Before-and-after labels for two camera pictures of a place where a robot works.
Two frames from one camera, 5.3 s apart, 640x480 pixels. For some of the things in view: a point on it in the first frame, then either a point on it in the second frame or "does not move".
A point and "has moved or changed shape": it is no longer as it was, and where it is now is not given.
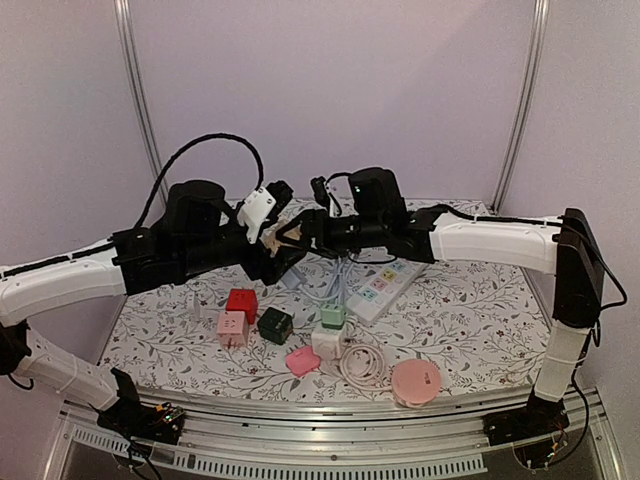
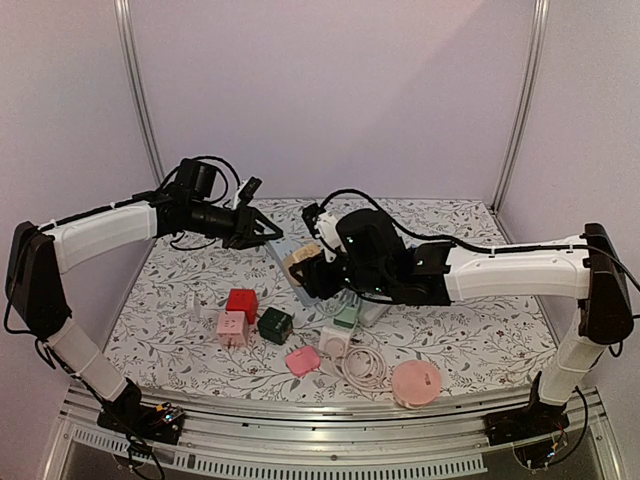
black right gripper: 316,230 -> 317,276
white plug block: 326,344 has moved or changed shape
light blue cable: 344,264 has moved or changed shape
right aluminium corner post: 523,105 does not move
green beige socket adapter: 332,316 -> 346,318
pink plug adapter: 303,360 does not move
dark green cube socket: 275,325 does not move
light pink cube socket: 233,329 does not move
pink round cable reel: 415,382 does not move
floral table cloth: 353,302 does not move
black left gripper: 277,267 -> 242,234
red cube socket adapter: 243,300 does not move
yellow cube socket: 268,237 has moved or changed shape
